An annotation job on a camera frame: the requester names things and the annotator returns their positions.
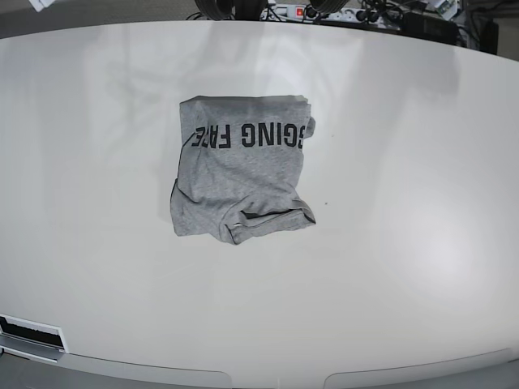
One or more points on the grey t-shirt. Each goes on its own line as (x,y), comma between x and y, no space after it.
(239,167)

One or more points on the white power strip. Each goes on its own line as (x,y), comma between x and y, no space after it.
(307,14)

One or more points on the black power adapter box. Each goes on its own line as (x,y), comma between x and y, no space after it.
(429,29)

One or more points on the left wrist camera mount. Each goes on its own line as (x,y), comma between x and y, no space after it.
(446,9)

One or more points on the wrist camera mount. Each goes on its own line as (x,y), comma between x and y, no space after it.
(446,9)
(40,5)

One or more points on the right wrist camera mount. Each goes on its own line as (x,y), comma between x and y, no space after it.
(40,5)

